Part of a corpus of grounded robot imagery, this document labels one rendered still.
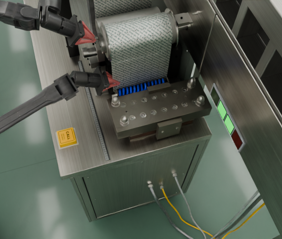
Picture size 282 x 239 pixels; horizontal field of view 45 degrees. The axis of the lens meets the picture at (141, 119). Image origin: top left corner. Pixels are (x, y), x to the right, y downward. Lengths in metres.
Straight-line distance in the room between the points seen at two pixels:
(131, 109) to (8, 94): 1.59
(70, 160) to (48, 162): 1.02
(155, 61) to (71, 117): 0.45
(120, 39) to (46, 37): 0.67
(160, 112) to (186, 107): 0.11
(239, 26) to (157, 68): 0.47
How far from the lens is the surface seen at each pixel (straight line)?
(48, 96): 1.23
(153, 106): 1.39
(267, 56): 0.95
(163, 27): 1.28
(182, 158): 1.65
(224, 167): 2.46
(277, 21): 0.89
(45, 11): 1.21
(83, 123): 1.51
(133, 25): 1.26
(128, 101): 1.40
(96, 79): 1.32
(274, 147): 1.01
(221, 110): 1.23
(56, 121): 1.53
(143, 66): 1.36
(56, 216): 2.32
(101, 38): 1.26
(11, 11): 1.19
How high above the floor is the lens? 2.20
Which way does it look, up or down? 60 degrees down
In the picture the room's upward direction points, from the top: 3 degrees clockwise
